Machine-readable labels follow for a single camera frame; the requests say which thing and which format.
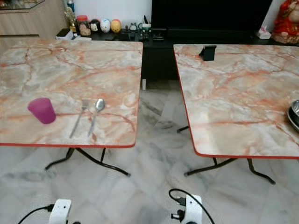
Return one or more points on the purple plastic cup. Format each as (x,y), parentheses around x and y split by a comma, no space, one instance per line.
(42,110)

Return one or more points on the silver fork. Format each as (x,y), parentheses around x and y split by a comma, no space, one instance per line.
(84,106)

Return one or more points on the silver spoon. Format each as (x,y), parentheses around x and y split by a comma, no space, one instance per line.
(99,104)

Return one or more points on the small black box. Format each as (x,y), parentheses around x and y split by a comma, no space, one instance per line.
(64,33)

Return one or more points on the black metal table legs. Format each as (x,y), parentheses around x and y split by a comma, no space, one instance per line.
(215,165)
(93,160)

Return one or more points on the red lid jar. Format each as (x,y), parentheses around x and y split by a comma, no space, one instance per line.
(83,26)

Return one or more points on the black egg toy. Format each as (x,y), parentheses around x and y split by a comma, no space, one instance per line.
(95,26)

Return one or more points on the blue bottle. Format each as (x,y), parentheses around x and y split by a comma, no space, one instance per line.
(70,5)

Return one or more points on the white egg toy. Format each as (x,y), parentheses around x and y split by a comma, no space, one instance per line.
(105,25)

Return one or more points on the orange egg toy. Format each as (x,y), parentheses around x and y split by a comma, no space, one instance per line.
(116,26)

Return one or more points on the small grey figurines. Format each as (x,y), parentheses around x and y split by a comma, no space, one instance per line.
(133,27)

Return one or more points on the green white small item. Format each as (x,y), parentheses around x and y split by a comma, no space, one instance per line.
(144,28)

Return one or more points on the black phone stand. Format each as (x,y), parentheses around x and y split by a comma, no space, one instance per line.
(208,52)

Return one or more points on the black television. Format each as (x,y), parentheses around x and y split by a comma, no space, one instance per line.
(210,13)

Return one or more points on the small pink white ornament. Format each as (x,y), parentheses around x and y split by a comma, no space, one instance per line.
(263,33)

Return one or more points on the stainless steel bowl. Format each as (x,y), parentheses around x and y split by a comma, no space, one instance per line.
(294,114)

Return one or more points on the red gold figurine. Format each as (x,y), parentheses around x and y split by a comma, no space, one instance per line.
(286,23)

